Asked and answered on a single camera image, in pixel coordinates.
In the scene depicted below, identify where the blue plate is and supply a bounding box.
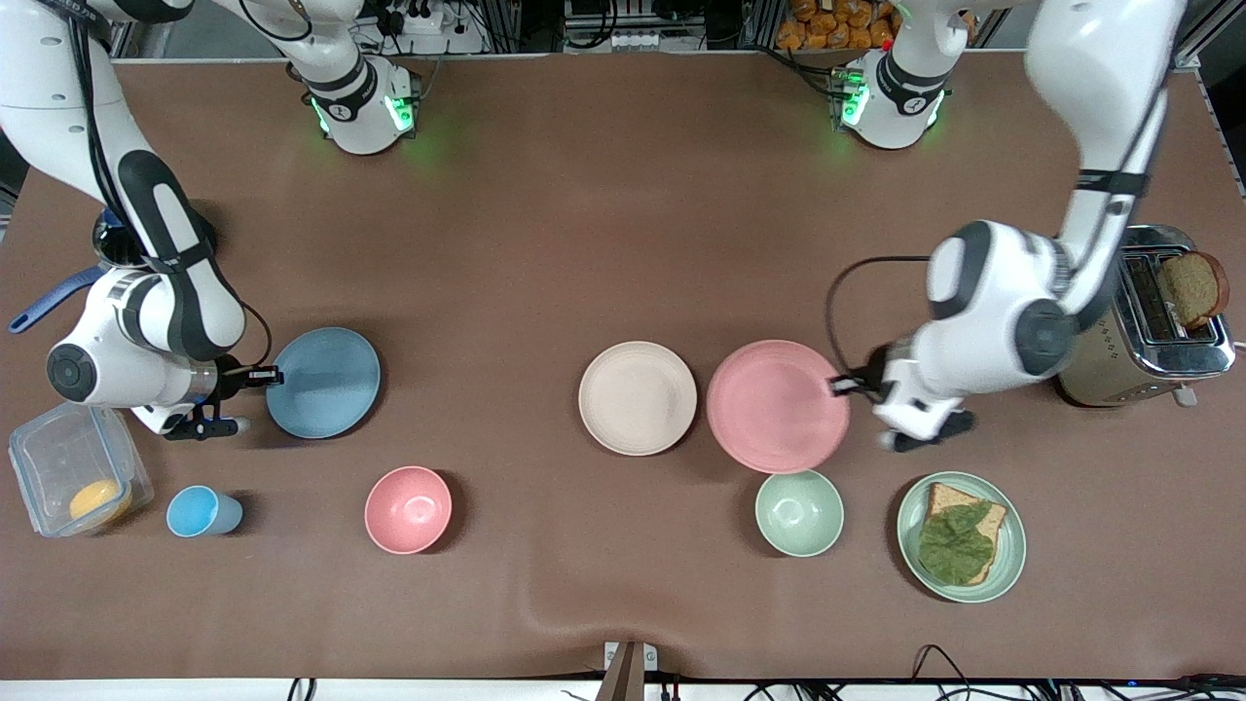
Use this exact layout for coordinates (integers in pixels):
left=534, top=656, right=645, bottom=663
left=265, top=326, right=382, bottom=440

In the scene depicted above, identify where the pink plate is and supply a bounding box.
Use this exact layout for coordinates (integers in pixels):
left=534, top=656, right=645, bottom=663
left=706, top=339, right=851, bottom=475

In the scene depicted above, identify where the blue cup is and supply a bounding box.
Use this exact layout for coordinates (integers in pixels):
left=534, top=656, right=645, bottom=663
left=165, top=485, right=244, bottom=538

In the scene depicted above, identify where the yellow orange food piece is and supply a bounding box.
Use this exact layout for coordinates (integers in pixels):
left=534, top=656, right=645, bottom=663
left=68, top=479, right=133, bottom=525

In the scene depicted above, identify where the toast slice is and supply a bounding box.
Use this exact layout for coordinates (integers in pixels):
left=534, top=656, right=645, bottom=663
left=923, top=482, right=1008, bottom=586

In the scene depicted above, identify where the clear plastic container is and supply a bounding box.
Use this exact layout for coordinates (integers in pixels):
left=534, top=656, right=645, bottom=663
left=8, top=401, right=155, bottom=538

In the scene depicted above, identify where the green bowl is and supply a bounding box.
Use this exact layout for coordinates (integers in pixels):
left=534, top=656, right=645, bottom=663
left=754, top=469, right=846, bottom=559

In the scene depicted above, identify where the green lettuce leaf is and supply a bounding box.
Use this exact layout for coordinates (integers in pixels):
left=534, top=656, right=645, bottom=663
left=918, top=501, right=996, bottom=587

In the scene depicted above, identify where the glass lid blue knob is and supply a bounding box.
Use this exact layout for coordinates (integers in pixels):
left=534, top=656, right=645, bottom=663
left=93, top=206, right=149, bottom=271

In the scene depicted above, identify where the green plate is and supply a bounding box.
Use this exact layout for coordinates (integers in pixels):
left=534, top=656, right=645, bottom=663
left=897, top=471, right=1028, bottom=605

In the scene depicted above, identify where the pink bowl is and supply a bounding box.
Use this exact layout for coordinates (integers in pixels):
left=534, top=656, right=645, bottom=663
left=364, top=465, right=454, bottom=556

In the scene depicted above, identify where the beige plate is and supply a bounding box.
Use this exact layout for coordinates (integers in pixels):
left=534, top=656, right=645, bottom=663
left=577, top=341, right=699, bottom=457

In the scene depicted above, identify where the silver beige toaster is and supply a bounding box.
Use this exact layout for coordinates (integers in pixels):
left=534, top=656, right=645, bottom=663
left=1056, top=224, right=1237, bottom=408

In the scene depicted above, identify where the brown table cloth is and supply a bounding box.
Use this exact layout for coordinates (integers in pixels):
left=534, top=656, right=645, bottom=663
left=0, top=54, right=1246, bottom=683

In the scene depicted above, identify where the brown bread slice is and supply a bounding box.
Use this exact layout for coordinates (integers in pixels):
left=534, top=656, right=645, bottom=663
left=1156, top=250, right=1231, bottom=330

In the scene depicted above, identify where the bag of orange buns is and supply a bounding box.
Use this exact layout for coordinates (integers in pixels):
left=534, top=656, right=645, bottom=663
left=776, top=0, right=898, bottom=52

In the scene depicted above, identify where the white power strip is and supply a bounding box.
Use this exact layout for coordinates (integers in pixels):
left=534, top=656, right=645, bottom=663
left=375, top=0, right=446, bottom=36

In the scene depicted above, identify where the black pot blue handle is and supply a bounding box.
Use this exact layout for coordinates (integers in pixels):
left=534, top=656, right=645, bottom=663
left=8, top=200, right=220, bottom=336

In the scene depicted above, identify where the black looped cable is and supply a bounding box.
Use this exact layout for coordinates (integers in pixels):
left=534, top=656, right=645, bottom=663
left=910, top=644, right=979, bottom=684

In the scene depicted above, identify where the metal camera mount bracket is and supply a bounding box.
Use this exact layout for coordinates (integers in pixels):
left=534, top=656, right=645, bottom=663
left=596, top=640, right=659, bottom=701

